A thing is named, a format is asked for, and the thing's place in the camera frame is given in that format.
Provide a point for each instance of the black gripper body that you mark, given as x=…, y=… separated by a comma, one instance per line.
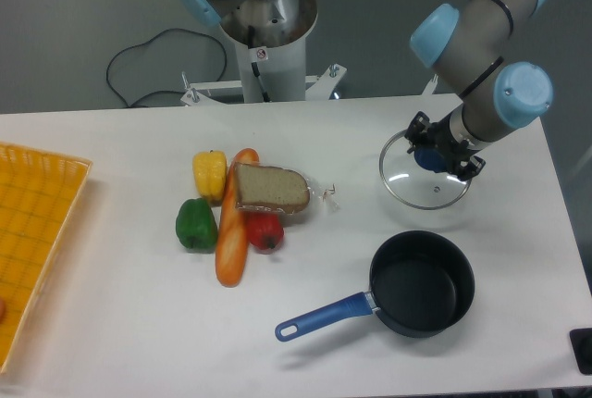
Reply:
x=443, y=152

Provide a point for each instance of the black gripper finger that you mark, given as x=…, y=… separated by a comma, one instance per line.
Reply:
x=468, y=169
x=417, y=132

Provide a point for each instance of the glass lid blue knob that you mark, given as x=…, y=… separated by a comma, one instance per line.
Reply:
x=413, y=185

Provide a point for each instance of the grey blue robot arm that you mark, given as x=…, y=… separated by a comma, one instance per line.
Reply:
x=461, y=46

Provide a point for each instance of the bagged bread slice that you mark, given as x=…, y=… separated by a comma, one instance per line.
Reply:
x=280, y=191

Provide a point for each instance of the red bell pepper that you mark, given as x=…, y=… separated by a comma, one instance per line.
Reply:
x=264, y=232

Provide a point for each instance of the black device at table edge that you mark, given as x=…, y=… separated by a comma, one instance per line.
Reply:
x=581, y=341

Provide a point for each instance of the yellow bell pepper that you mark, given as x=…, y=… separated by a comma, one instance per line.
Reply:
x=210, y=175

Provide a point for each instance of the orange baguette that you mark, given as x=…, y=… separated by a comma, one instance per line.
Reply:
x=232, y=243

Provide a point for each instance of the green bell pepper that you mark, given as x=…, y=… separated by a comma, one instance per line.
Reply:
x=196, y=227

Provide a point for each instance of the yellow plastic basket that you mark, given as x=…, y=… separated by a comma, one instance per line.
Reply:
x=39, y=191

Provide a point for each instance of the black saucepan blue handle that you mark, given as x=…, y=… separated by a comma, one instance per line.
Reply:
x=420, y=284

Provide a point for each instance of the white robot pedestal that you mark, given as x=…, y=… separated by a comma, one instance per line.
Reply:
x=269, y=37

